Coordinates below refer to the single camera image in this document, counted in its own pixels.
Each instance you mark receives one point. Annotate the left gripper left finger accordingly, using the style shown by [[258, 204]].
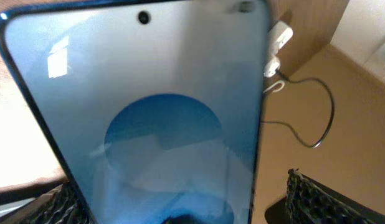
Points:
[[58, 206]]

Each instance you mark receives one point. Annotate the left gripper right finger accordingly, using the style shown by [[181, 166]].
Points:
[[308, 201]]

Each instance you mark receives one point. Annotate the blue Galaxy smartphone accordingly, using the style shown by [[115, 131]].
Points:
[[152, 108]]

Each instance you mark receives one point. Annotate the white power strip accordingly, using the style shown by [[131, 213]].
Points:
[[278, 36]]

